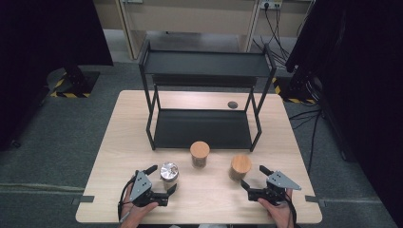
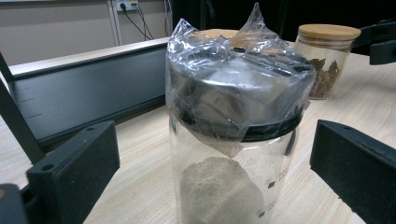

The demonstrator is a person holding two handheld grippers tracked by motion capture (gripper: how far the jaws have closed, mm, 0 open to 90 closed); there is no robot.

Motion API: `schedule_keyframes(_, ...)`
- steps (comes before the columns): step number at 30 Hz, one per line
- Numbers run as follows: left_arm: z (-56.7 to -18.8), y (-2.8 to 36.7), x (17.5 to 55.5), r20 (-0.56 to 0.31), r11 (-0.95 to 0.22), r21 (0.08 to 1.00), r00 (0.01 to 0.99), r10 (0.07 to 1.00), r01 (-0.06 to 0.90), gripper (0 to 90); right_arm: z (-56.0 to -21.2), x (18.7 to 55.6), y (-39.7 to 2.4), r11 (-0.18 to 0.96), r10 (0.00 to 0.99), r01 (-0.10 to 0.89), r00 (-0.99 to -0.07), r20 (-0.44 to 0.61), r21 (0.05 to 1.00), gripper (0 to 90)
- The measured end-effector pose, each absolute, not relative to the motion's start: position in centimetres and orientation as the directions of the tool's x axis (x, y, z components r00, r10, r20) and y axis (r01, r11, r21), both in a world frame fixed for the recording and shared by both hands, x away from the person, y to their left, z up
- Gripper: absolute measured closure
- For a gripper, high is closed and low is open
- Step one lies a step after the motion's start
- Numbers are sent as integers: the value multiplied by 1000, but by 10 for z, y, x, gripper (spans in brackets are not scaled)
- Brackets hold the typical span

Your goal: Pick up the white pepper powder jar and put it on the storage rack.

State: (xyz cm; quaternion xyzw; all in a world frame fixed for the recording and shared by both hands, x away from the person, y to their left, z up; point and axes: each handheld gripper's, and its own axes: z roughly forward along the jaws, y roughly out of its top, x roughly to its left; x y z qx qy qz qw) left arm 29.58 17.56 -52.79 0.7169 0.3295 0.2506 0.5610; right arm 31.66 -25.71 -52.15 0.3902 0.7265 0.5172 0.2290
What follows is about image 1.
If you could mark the white wall power outlet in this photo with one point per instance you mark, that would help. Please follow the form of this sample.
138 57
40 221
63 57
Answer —
271 4

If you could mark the star anise jar wooden lid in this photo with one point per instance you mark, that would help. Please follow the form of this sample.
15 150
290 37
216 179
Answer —
240 163

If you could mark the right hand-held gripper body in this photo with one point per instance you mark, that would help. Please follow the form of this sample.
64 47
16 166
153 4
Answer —
280 182

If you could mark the grey floor tape patch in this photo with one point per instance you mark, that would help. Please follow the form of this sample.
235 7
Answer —
85 199
313 199

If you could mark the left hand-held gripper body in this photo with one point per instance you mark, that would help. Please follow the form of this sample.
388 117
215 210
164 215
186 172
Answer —
141 186

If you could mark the beige floor tape strip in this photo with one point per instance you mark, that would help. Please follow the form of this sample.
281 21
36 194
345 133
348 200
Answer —
31 186

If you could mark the glass jar with silver lid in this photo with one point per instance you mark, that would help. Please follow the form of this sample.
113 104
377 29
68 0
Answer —
168 172

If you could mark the cinnamon jar with wooden lid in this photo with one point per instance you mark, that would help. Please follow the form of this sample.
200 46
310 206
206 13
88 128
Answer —
199 150

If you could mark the person's right hand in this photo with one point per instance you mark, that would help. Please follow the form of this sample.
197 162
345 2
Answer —
282 215

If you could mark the black metal two-tier rack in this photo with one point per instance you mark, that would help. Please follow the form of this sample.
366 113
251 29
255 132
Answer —
202 63

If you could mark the black stand base hazard tape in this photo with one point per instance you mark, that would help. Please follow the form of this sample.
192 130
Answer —
77 82
285 93

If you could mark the person's left hand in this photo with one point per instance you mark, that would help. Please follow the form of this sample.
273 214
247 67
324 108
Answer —
134 213

